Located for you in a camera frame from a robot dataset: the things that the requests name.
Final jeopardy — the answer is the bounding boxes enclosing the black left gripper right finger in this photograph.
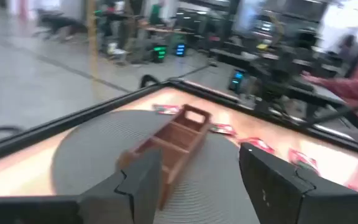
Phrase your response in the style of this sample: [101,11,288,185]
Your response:
[239,142,358,224]

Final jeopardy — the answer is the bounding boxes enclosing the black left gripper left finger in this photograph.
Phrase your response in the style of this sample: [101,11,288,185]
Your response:
[80,146,163,224]

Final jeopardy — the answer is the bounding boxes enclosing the brown wooden tea box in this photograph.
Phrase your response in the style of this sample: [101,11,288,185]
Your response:
[116,104,213,210]

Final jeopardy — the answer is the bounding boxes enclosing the round grey woven placemat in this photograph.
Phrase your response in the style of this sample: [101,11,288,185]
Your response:
[50,109,260,224]

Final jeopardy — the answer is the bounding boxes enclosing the computer tower blue fan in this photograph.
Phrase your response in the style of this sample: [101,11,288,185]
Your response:
[227,68,247,93]

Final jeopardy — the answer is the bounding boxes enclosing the person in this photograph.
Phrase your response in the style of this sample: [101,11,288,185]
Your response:
[301,70,358,147]

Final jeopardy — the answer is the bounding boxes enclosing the computer tower green lights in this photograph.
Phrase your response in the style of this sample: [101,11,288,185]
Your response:
[152,44,168,63]

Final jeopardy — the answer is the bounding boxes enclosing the computer tower blue lights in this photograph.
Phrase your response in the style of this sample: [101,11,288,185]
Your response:
[174,42,187,58]

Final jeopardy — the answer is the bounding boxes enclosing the large display screen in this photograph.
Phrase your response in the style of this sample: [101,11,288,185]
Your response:
[233,0,262,34]

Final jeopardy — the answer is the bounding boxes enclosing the black metal table frame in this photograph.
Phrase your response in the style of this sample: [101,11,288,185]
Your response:
[0,73,358,167]

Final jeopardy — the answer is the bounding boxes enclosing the yellow hanging cable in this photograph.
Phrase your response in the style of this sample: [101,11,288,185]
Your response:
[86,0,101,97]

